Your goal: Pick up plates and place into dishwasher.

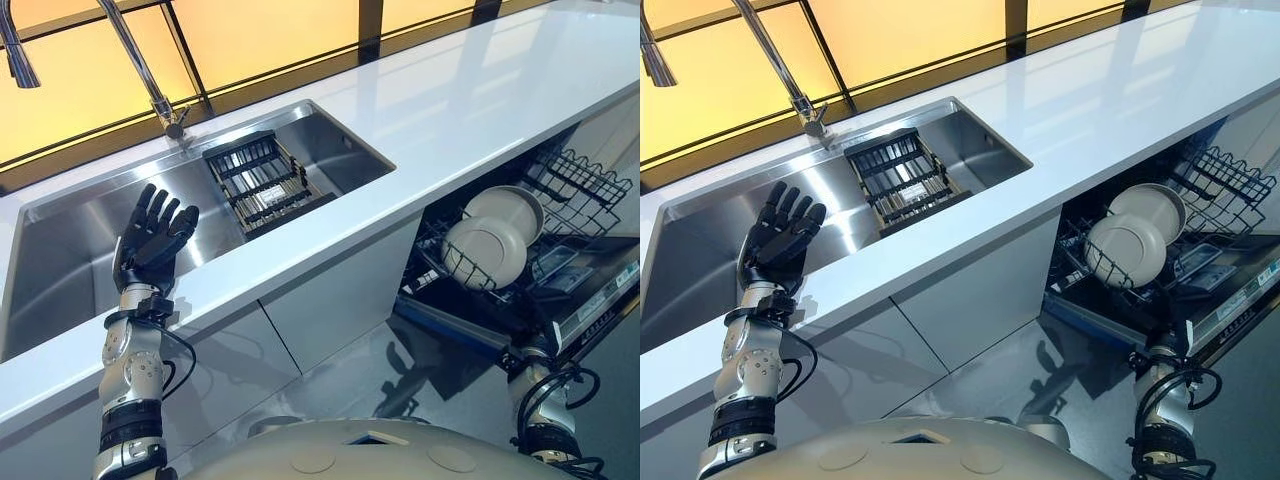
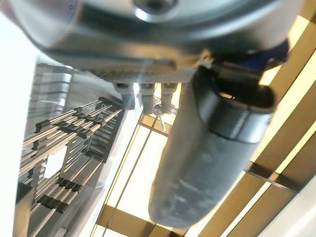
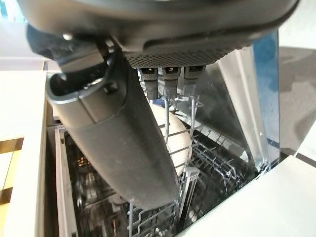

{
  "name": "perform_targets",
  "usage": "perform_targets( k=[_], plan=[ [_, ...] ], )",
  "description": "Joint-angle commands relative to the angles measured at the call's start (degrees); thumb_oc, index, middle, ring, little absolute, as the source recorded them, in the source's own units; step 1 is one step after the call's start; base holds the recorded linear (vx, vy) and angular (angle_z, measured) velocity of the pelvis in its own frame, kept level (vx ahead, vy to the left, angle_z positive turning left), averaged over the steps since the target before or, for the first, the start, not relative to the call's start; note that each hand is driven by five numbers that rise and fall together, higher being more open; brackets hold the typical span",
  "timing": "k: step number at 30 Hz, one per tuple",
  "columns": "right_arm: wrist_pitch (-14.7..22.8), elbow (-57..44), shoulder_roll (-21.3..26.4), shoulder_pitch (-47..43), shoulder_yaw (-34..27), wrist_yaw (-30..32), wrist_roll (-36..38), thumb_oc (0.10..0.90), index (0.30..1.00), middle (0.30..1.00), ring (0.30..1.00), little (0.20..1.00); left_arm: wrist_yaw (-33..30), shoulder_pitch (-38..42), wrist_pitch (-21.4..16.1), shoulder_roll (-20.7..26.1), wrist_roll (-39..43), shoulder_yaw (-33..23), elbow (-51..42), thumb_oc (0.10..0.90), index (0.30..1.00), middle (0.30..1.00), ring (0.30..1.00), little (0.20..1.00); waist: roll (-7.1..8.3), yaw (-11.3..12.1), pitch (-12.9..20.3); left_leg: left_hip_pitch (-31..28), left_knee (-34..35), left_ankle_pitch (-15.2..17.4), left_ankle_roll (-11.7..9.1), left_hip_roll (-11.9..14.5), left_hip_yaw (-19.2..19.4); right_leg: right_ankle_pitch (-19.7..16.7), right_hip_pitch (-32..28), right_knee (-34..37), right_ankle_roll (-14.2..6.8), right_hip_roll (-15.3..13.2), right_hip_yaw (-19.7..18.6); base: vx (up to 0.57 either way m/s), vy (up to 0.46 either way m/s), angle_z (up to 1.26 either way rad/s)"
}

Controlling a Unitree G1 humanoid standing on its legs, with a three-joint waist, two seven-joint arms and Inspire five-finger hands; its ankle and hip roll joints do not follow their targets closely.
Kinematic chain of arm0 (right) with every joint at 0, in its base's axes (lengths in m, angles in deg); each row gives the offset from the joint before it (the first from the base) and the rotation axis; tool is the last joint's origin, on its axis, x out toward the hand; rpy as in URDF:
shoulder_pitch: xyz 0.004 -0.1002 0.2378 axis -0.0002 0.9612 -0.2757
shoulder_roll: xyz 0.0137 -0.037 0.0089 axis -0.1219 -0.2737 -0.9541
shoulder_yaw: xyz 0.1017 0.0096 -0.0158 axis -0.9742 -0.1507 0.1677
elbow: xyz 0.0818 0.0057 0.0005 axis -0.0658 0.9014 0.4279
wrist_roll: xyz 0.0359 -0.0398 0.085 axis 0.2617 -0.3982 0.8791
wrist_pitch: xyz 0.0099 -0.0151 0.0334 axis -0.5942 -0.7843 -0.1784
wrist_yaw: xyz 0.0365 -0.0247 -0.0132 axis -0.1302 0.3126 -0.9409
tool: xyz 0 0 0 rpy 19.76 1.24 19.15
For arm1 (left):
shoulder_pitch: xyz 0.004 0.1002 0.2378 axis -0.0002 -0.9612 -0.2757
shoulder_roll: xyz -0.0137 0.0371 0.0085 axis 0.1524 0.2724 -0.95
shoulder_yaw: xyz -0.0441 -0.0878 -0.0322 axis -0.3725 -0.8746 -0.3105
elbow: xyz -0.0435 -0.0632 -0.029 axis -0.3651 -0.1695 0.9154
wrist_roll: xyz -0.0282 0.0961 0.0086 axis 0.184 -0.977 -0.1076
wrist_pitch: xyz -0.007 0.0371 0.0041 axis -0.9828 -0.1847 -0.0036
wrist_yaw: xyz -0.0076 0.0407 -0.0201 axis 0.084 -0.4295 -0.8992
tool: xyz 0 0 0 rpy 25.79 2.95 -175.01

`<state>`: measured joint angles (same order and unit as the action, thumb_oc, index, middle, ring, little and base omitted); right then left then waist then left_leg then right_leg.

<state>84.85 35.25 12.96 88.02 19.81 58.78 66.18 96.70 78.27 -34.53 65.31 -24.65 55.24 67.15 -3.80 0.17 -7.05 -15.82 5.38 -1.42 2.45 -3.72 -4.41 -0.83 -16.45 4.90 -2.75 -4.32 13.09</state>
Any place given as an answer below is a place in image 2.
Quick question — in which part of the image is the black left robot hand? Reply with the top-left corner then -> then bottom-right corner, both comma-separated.
9,0 -> 306,231

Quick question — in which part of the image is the white plate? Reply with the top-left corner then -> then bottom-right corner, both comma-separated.
0,11 -> 42,237

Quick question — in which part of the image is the metal dishwasher rack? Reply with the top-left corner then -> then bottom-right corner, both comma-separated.
18,63 -> 127,237

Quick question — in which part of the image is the white cabinet panel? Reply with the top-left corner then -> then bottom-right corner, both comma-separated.
268,190 -> 316,237

